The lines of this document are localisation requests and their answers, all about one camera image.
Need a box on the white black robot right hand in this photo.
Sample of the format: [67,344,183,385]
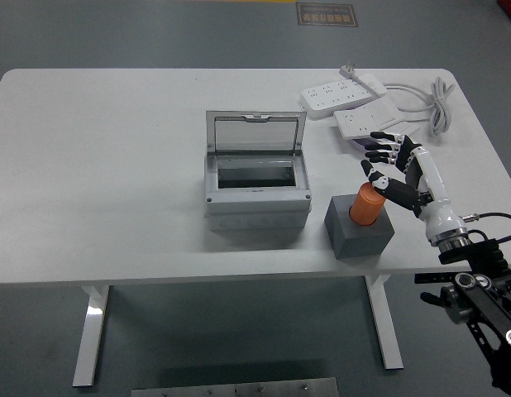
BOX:
[360,131,467,245]

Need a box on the orange cylindrical battery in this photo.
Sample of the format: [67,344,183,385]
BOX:
[348,181,385,227]

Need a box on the grey plastic electrical box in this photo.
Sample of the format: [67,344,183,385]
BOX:
[203,149,313,232]

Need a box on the transparent hinged box lid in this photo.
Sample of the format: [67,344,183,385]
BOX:
[205,109,308,157]

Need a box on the grey block with round hole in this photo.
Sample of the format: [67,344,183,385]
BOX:
[323,193,395,261]

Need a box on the white table leg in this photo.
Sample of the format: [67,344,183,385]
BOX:
[72,285,111,388]
[364,275,404,371]

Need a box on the small white socket strip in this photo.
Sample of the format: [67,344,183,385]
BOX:
[332,100,400,141]

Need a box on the large white power strip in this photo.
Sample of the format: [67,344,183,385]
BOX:
[300,79,375,121]

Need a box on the white power plug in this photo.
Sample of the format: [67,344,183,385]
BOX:
[339,62,362,83]

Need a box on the brown floor sign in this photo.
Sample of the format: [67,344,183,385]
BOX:
[295,2,360,29]

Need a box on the grey metal plate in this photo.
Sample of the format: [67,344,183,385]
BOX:
[131,376,338,397]

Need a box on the black slotted bracket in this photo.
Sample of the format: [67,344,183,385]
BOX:
[413,271,455,285]

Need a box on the white coiled power cord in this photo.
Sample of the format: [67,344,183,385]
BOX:
[381,76,456,140]

